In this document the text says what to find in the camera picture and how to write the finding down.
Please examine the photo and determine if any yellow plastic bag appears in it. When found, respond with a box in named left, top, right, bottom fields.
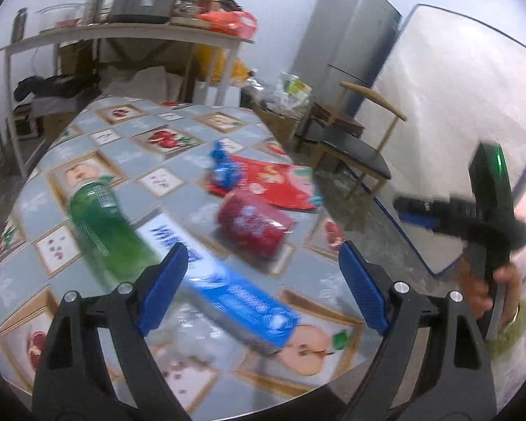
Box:
left=197, top=46, right=251, bottom=86

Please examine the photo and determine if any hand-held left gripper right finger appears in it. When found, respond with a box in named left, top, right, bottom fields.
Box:
left=337, top=240, right=496, bottom=421

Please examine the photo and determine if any steel kettle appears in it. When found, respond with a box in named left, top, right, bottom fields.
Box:
left=83, top=0, right=106, bottom=25

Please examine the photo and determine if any white crumpled sheet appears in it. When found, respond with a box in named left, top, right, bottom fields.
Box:
left=99, top=66, right=189, bottom=101

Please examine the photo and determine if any red drink can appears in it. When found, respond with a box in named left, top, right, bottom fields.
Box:
left=217, top=188, right=296, bottom=259

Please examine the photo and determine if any blue carton box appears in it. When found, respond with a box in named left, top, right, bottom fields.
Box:
left=138, top=213, right=301, bottom=354

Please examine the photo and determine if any clear plastic bag pile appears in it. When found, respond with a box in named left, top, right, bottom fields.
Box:
left=245, top=70, right=313, bottom=115

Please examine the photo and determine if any clear plastic bowl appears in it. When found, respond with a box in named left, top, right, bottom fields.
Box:
left=37, top=4, right=86, bottom=33

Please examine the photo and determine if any white mattress blue edge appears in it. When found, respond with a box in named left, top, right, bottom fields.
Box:
left=351, top=4, right=526, bottom=277

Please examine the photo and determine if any green plastic bottle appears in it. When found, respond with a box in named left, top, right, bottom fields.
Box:
left=68, top=180, right=163, bottom=288

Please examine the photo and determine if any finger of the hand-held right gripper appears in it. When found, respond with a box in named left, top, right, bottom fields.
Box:
left=397, top=211, right=443, bottom=231
left=393, top=195, right=450, bottom=216

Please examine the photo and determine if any black cloth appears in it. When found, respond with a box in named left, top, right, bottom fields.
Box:
left=14, top=72, right=101, bottom=101

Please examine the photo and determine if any steel thermos flask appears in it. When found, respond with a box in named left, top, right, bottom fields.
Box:
left=11, top=8, right=29, bottom=45

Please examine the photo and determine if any person's right hand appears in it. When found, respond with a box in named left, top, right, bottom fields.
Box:
left=458, top=254, right=523, bottom=329

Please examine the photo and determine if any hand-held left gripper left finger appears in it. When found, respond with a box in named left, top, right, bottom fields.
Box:
left=31, top=242, right=191, bottom=421

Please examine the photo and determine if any grey rice cooker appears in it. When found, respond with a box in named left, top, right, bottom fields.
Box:
left=107, top=0, right=182, bottom=25

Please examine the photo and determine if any white frame side table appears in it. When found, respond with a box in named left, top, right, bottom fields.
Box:
left=0, top=22, right=256, bottom=178

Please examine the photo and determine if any red snack packet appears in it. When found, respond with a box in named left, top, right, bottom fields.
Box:
left=204, top=155, right=324, bottom=211

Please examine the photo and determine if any brown cardboard box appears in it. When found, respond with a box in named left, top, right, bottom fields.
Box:
left=57, top=39, right=99, bottom=75
left=252, top=105, right=308, bottom=141

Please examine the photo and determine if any white box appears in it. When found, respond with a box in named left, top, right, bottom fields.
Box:
left=195, top=80, right=243, bottom=108

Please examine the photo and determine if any orange plastic bag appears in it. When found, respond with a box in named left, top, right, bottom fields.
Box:
left=197, top=9, right=259, bottom=38

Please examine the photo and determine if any grey fridge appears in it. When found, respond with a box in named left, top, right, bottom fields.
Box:
left=288, top=0, right=403, bottom=112

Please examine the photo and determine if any dark brown wooden chair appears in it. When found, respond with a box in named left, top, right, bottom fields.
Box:
left=296, top=101, right=365, bottom=150

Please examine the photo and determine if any blue crumpled wrapper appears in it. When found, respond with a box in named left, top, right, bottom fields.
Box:
left=209, top=140, right=242, bottom=191

